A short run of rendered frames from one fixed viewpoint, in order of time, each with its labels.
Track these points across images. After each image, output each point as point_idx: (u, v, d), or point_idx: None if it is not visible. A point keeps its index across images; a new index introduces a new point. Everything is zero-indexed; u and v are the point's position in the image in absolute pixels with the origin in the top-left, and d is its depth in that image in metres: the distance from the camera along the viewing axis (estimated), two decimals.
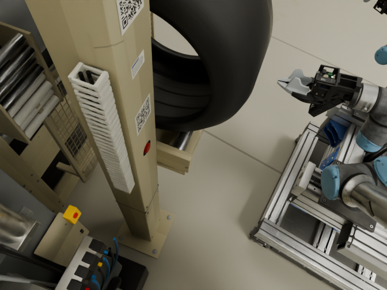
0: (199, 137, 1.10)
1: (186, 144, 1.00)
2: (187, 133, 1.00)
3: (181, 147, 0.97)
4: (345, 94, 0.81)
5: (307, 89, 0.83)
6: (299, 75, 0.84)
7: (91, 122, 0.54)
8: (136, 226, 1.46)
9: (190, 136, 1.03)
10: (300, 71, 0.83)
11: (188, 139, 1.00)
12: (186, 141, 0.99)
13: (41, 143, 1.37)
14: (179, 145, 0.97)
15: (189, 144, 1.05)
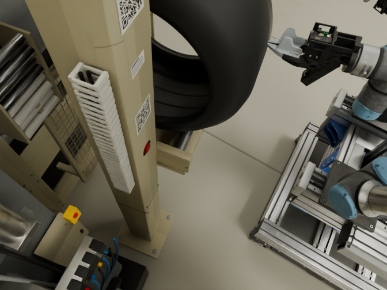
0: (199, 137, 1.10)
1: (186, 144, 1.00)
2: (187, 133, 1.00)
3: (181, 147, 0.97)
4: (342, 57, 0.72)
5: (299, 50, 0.73)
6: (291, 35, 0.74)
7: (91, 122, 0.54)
8: (136, 226, 1.46)
9: (190, 136, 1.03)
10: (292, 30, 0.73)
11: (188, 139, 1.00)
12: (186, 141, 1.00)
13: (41, 143, 1.37)
14: (179, 145, 0.97)
15: (189, 144, 1.05)
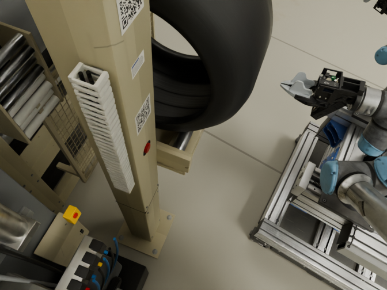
0: (199, 137, 1.10)
1: (186, 146, 1.01)
2: (190, 136, 1.01)
3: (183, 151, 0.99)
4: (348, 98, 0.81)
5: (310, 92, 0.83)
6: (302, 77, 0.84)
7: (91, 122, 0.54)
8: (136, 226, 1.46)
9: None
10: (303, 73, 0.83)
11: (188, 142, 1.02)
12: (187, 144, 1.01)
13: (41, 143, 1.37)
14: (183, 148, 0.98)
15: (189, 144, 1.05)
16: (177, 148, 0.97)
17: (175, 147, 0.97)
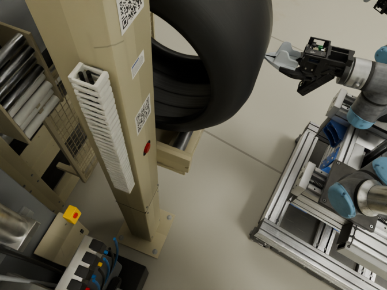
0: (199, 137, 1.10)
1: (182, 140, 0.99)
2: (181, 131, 1.01)
3: (174, 145, 0.98)
4: (336, 69, 0.75)
5: (295, 64, 0.76)
6: (288, 48, 0.78)
7: (91, 122, 0.54)
8: (136, 226, 1.46)
9: (190, 132, 1.01)
10: (288, 44, 0.77)
11: (182, 136, 0.99)
12: (181, 138, 0.99)
13: (41, 143, 1.37)
14: (173, 144, 0.98)
15: (189, 144, 1.05)
16: None
17: None
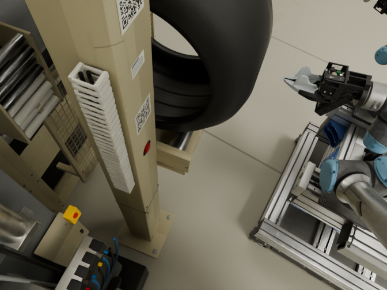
0: (199, 137, 1.10)
1: None
2: None
3: None
4: (353, 92, 0.79)
5: (314, 87, 0.81)
6: (307, 72, 0.82)
7: (91, 122, 0.54)
8: (136, 226, 1.46)
9: None
10: (307, 68, 0.81)
11: None
12: None
13: (41, 143, 1.37)
14: None
15: (189, 144, 1.05)
16: None
17: None
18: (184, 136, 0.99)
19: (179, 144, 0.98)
